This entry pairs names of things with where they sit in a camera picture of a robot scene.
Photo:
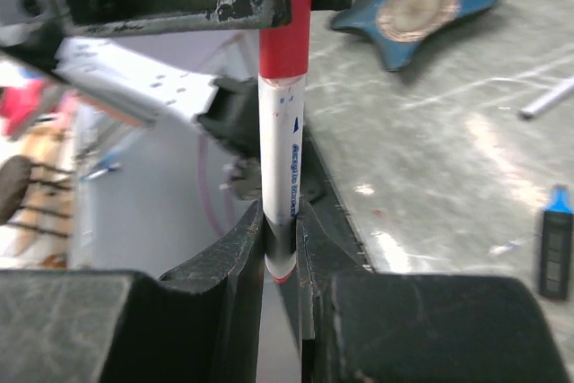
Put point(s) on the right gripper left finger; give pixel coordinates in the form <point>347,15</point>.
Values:
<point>199,322</point>

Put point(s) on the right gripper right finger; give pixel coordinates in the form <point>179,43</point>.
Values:
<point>359,326</point>

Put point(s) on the red pen cap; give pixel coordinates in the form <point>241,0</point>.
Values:
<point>284,51</point>

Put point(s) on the white red acrylic marker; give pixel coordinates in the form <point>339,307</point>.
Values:
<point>281,121</point>

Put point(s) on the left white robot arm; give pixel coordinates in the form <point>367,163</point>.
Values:
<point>40,34</point>

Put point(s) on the white thin pen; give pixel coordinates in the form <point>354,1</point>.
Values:
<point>551,98</point>

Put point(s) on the black blue highlighter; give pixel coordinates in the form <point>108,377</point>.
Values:
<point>555,250</point>

